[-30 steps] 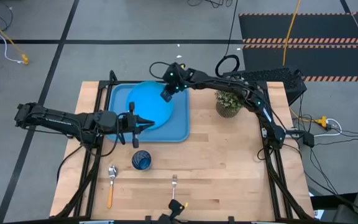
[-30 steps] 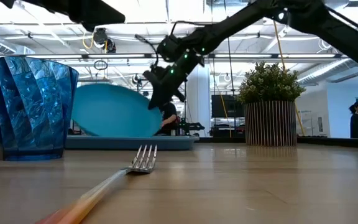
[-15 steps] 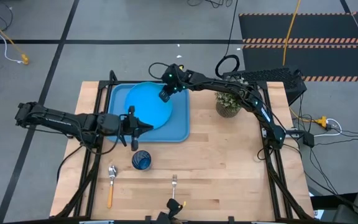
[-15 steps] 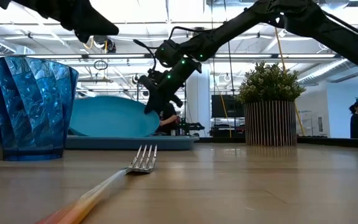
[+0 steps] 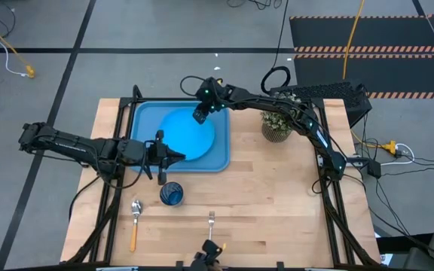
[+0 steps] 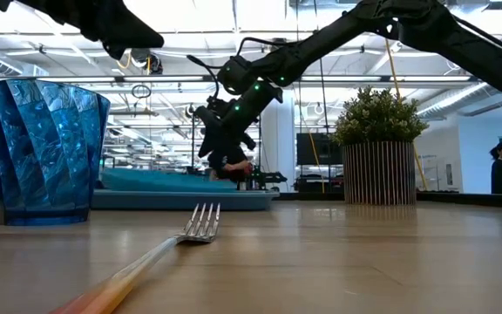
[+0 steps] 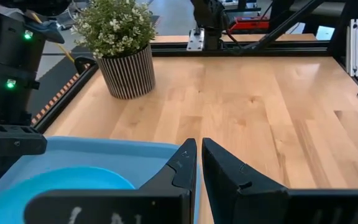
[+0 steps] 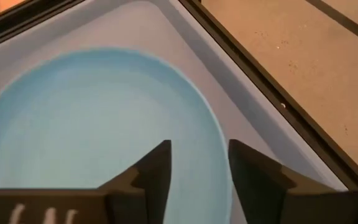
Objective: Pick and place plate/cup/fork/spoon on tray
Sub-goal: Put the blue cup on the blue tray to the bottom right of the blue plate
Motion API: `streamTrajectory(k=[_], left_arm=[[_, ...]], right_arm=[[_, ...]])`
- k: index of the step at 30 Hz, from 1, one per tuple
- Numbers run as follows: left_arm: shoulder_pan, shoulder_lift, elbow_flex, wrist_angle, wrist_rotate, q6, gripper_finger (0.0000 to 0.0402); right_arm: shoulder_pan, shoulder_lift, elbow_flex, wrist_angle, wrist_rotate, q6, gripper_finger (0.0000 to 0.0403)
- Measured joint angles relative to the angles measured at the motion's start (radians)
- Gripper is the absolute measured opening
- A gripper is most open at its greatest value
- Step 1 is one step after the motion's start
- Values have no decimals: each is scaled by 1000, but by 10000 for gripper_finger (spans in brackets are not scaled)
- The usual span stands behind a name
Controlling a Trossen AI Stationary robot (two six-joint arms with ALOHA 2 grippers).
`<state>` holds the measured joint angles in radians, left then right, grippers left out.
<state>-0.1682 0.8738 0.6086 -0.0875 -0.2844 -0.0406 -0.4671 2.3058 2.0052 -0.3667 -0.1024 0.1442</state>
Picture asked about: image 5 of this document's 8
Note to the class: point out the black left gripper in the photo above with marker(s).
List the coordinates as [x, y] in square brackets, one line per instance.
[156, 154]

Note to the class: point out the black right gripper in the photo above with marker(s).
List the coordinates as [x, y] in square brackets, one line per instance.
[211, 101]

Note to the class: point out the blue round plate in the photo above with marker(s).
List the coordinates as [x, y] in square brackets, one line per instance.
[183, 131]

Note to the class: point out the dark blue patterned cup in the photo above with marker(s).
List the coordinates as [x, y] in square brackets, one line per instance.
[172, 193]

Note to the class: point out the blue plastic tray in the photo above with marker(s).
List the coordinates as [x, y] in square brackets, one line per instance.
[143, 113]

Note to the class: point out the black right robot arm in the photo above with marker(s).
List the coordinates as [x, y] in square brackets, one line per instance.
[262, 101]

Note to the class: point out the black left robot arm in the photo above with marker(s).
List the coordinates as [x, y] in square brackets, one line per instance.
[74, 145]

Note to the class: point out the potted plant in ribbed pot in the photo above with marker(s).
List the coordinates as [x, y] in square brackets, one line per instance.
[275, 122]

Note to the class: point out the black jointed device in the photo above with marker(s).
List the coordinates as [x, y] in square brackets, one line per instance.
[209, 250]

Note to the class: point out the black perforated computer tower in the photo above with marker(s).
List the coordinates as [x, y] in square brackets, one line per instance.
[334, 92]

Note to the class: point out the black floor mat striped edge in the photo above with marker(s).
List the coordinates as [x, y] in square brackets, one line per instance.
[352, 34]
[390, 75]

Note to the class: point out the black power adapter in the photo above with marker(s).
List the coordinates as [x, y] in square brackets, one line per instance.
[374, 169]

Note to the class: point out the yellow power splitter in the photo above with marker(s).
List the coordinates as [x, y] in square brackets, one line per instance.
[391, 147]

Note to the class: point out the black metal table frame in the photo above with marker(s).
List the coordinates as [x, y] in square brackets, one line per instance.
[120, 113]

